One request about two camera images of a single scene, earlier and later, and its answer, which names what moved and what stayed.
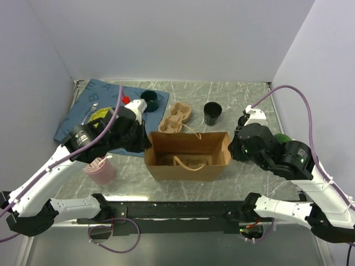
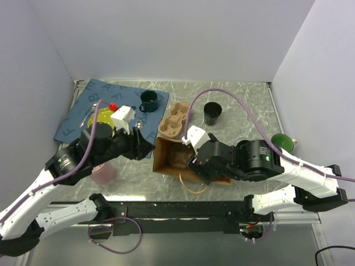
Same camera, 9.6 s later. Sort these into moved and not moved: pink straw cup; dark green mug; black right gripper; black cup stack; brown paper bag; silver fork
Moved: black right gripper; brown paper bag
Not moved: black cup stack; silver fork; pink straw cup; dark green mug
